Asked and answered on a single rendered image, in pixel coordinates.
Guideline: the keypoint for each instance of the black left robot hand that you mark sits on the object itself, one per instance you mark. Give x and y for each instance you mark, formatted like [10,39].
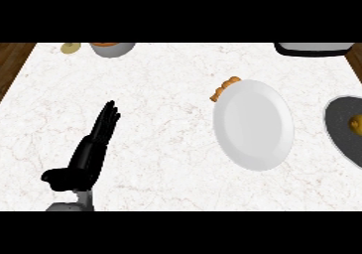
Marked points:
[88,155]

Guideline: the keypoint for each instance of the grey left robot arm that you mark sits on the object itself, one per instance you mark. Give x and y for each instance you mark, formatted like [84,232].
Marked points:
[78,202]

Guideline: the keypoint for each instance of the white oval plate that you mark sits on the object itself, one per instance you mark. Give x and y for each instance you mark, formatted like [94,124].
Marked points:
[253,125]

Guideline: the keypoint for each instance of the yellow lemon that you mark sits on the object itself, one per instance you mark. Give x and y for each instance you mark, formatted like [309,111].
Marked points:
[360,125]

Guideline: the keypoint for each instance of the grey pot with orange contents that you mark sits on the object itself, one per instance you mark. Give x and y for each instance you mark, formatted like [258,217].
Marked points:
[112,49]

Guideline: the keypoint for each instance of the pale yellow round item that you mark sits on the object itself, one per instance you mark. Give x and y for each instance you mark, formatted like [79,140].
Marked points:
[70,47]

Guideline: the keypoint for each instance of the orange knobbly food item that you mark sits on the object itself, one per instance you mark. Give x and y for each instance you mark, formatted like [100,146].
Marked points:
[221,88]

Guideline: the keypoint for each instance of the white and black appliance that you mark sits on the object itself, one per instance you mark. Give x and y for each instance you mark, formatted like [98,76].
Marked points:
[312,49]

